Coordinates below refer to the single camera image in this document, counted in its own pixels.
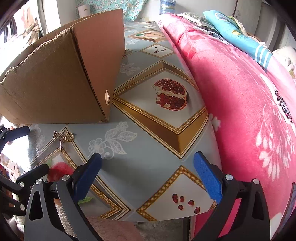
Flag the floral teal wall cloth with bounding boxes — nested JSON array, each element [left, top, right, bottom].
[[76, 0, 148, 22]]

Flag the pink floral blanket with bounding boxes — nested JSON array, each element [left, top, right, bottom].
[[158, 14, 295, 235]]

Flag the gold earrings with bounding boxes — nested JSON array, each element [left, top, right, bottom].
[[53, 131, 74, 152]]

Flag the blue patterned pillow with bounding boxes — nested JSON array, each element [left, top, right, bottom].
[[203, 10, 272, 69]]

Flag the rolled pink mat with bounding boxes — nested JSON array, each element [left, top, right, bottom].
[[78, 4, 91, 18]]

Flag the white fluffy towel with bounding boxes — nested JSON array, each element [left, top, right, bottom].
[[55, 204, 69, 233]]

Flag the brown cardboard box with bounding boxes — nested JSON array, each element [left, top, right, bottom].
[[1, 9, 125, 124]]

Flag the blue water bottle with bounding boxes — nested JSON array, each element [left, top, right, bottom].
[[159, 0, 176, 15]]

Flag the fruit pattern tablecloth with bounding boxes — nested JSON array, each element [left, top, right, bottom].
[[28, 22, 221, 221]]

